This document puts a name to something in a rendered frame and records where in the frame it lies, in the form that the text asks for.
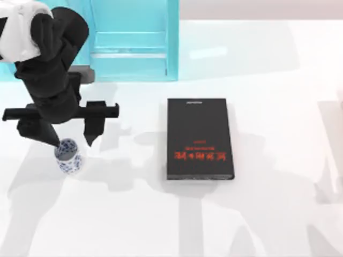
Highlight black book with red lettering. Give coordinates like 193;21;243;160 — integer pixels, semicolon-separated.
166;97;236;181

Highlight light blue rack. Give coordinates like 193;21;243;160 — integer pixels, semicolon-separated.
0;0;180;83

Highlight blue and white cup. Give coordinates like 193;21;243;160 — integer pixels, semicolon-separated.
54;138;83;176

